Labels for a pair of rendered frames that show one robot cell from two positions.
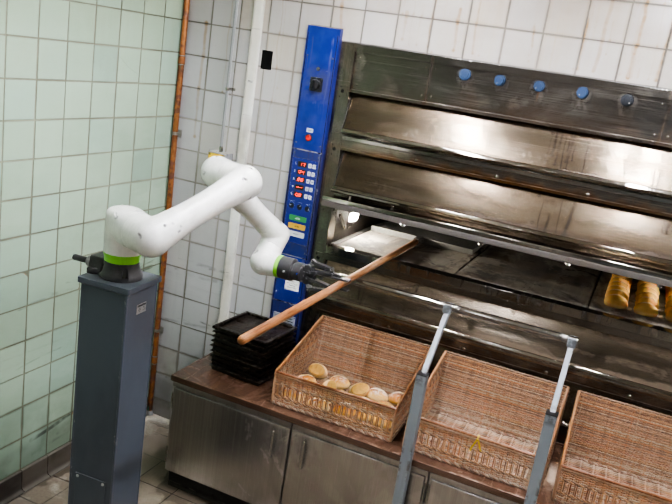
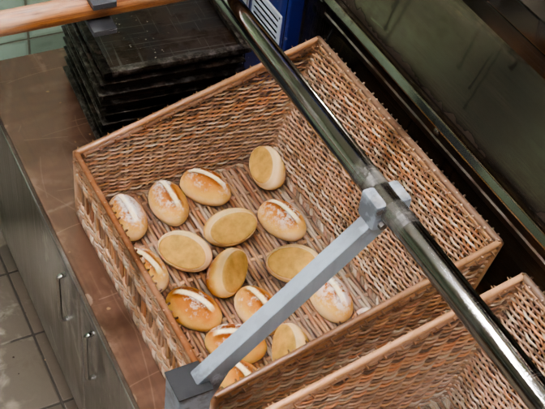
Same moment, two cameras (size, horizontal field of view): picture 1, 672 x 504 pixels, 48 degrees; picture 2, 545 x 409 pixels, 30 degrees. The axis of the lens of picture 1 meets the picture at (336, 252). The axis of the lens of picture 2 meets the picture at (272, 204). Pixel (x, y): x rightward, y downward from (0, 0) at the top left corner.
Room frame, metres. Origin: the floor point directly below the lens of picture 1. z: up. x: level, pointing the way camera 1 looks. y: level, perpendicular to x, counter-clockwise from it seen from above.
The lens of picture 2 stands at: (2.10, -0.84, 1.91)
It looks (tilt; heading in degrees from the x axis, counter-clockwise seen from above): 45 degrees down; 36
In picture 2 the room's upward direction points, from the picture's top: 8 degrees clockwise
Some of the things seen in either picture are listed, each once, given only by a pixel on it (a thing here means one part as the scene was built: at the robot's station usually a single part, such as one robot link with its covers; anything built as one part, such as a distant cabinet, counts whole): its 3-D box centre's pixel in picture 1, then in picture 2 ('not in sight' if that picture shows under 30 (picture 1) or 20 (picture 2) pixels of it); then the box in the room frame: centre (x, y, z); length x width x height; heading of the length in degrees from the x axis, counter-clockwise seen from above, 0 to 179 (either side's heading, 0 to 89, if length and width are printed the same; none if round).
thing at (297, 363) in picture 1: (353, 373); (269, 225); (3.04, -0.16, 0.72); 0.56 x 0.49 x 0.28; 70
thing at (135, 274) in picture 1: (107, 264); not in sight; (2.49, 0.78, 1.23); 0.26 x 0.15 x 0.06; 73
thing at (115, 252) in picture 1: (126, 234); not in sight; (2.46, 0.72, 1.36); 0.16 x 0.13 x 0.19; 48
